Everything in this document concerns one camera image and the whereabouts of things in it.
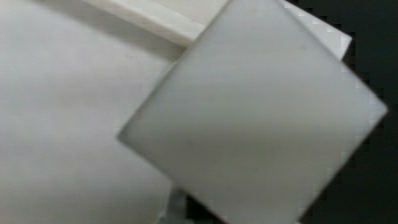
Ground white square tabletop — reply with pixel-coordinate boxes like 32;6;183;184
0;0;353;224

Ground white table leg with tag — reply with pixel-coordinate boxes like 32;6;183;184
121;0;387;224

